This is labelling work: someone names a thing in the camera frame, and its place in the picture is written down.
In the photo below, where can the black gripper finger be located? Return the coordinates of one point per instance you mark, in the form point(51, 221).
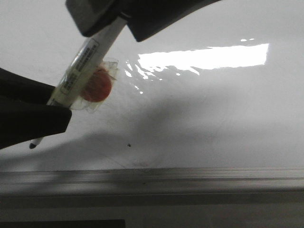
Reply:
point(24, 113)
point(144, 18)

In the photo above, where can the white whiteboard marker pen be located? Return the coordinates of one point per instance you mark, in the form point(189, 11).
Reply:
point(86, 62)

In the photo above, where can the red disc taped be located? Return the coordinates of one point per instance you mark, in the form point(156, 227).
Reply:
point(98, 87)

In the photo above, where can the white whiteboard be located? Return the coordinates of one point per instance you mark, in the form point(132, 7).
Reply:
point(223, 87)

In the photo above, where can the aluminium whiteboard frame rail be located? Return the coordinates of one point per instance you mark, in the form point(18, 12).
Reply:
point(150, 187)

